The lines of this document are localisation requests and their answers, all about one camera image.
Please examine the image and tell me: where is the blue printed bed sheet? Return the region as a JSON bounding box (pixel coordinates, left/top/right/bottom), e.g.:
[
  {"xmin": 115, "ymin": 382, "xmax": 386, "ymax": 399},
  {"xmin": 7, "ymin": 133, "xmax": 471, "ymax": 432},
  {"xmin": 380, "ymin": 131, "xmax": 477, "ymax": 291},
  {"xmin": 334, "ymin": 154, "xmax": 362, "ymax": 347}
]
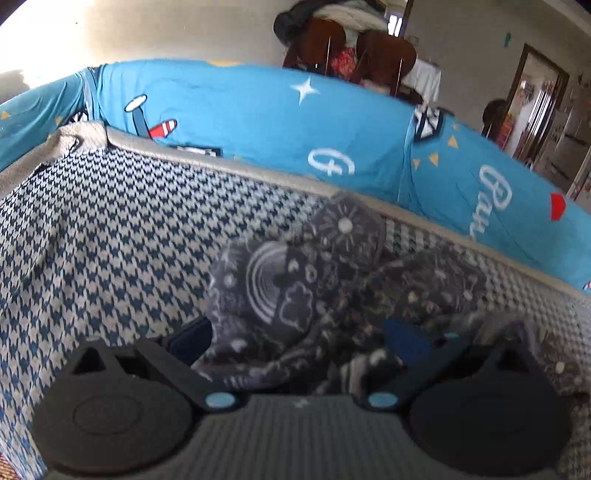
[{"xmin": 0, "ymin": 60, "xmax": 591, "ymax": 292}]

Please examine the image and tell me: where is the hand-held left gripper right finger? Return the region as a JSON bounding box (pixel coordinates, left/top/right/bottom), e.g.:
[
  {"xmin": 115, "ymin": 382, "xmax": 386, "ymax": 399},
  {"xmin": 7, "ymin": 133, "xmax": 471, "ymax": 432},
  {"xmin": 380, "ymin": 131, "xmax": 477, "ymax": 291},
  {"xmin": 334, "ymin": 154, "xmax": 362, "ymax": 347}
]
[{"xmin": 367, "ymin": 318, "xmax": 541, "ymax": 411}]

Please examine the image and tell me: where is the red floral cloth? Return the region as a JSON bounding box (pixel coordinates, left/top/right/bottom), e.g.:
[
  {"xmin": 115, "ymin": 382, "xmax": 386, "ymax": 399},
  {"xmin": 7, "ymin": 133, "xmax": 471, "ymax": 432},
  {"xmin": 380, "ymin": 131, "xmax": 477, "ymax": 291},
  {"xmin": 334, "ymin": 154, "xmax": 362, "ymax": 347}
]
[{"xmin": 329, "ymin": 47, "xmax": 359, "ymax": 78}]

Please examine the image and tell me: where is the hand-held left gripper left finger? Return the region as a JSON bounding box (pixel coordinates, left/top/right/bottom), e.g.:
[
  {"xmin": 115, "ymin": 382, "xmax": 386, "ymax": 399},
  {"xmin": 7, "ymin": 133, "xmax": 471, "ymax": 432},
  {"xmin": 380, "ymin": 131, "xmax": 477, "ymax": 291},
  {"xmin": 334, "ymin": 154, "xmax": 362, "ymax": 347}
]
[{"xmin": 69, "ymin": 316, "xmax": 245, "ymax": 412}]

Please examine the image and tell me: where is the wooden window frame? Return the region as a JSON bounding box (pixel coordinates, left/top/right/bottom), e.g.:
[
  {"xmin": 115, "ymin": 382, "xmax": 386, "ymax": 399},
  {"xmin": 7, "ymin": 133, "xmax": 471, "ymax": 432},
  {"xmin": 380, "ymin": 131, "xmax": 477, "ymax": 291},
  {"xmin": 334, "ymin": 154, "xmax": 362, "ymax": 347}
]
[{"xmin": 385, "ymin": 0, "xmax": 415, "ymax": 38}]

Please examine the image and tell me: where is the refrigerator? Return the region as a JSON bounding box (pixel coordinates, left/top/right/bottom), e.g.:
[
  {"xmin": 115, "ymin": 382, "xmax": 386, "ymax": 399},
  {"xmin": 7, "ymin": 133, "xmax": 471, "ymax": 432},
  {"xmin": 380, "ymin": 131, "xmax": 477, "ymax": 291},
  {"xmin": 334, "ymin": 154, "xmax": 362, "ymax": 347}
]
[{"xmin": 536, "ymin": 76, "xmax": 591, "ymax": 197}]

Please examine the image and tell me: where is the wooden door frame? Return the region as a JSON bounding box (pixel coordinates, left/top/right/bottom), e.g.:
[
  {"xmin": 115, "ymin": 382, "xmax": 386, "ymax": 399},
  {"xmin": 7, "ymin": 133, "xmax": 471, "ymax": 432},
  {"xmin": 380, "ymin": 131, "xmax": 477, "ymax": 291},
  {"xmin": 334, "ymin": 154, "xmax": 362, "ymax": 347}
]
[{"xmin": 505, "ymin": 43, "xmax": 572, "ymax": 161}]

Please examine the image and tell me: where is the houndstooth mattress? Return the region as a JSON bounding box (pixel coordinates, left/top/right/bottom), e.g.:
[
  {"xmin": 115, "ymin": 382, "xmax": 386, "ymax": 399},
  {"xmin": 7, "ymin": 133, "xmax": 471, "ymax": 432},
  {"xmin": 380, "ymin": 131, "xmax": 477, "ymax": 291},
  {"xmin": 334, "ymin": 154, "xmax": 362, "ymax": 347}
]
[{"xmin": 0, "ymin": 122, "xmax": 591, "ymax": 480}]

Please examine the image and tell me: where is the grey doodle-print fleece garment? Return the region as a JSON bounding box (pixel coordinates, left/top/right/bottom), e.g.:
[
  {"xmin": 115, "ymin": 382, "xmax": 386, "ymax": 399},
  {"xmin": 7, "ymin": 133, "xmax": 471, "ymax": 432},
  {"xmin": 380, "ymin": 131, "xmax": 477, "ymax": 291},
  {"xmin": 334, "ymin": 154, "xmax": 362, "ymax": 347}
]
[{"xmin": 191, "ymin": 191, "xmax": 587, "ymax": 398}]

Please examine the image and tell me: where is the white hanging cloth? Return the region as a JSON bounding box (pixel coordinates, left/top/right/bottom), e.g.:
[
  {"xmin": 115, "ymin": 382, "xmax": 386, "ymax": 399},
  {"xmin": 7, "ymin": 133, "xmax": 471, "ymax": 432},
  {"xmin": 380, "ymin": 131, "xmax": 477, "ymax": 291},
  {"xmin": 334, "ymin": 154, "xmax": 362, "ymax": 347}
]
[{"xmin": 406, "ymin": 59, "xmax": 443, "ymax": 103}]

